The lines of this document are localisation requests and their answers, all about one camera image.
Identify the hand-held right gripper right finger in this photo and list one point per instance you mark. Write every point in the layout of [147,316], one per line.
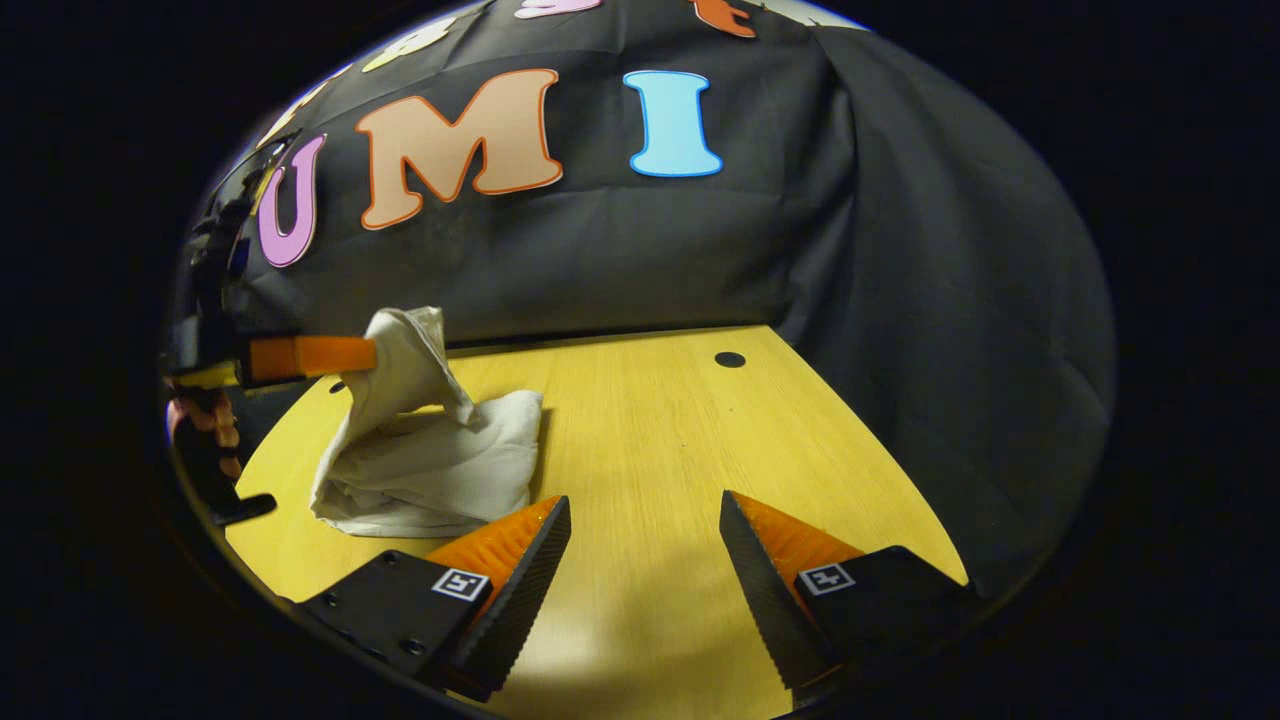
[765,600]

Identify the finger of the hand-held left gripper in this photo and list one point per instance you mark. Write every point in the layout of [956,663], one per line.
[315,357]

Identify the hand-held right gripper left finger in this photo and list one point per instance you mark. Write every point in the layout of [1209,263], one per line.
[520,600]

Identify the white jeans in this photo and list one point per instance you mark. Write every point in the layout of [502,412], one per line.
[430,470]

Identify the black backdrop cloth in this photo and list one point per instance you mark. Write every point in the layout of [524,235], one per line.
[700,260]

